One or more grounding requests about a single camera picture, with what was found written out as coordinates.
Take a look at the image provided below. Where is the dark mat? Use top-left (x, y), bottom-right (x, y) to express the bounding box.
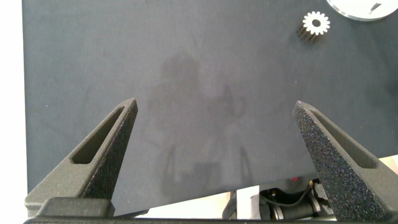
top-left (21, 0), bottom-right (398, 208)

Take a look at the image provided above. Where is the black robot torso base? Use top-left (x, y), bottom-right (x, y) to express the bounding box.
top-left (259, 179), bottom-right (334, 222)

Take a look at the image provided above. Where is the round white carrier plate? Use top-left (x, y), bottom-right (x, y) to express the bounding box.
top-left (326, 0), bottom-right (398, 22)

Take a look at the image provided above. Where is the small steel gear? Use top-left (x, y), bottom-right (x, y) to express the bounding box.
top-left (297, 11), bottom-right (331, 44)

